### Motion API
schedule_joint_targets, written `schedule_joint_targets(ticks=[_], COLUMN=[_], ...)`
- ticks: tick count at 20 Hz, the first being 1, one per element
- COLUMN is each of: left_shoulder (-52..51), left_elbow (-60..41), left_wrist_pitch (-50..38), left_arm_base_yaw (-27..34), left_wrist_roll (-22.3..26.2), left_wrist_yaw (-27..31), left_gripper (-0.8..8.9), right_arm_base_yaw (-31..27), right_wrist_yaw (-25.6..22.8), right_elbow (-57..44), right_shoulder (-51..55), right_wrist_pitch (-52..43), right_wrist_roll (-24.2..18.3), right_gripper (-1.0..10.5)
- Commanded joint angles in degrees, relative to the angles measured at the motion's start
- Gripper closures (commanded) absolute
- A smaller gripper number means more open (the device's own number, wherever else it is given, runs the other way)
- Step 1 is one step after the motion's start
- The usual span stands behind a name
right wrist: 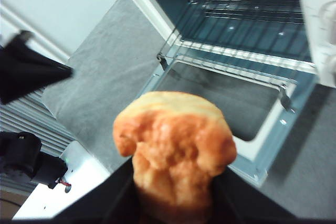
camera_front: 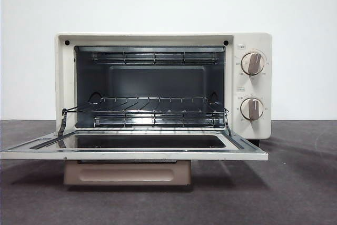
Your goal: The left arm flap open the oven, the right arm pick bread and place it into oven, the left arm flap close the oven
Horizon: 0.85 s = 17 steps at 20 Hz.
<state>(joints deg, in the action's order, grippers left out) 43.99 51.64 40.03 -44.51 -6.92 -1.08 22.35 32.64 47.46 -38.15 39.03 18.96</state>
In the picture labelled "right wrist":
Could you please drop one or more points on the white toaster oven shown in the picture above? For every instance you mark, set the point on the white toaster oven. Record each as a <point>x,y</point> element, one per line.
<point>309,3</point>

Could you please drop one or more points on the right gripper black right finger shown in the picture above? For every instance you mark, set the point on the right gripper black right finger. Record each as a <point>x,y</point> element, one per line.
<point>244,203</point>

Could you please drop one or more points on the golden brown bread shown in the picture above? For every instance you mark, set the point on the golden brown bread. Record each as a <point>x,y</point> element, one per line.
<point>176,150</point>

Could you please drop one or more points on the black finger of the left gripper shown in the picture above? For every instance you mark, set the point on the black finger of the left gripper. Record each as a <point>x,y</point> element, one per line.
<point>23,56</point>
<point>21,85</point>

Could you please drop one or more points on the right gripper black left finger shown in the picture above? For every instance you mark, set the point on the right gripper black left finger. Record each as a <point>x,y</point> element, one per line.
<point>105,203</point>

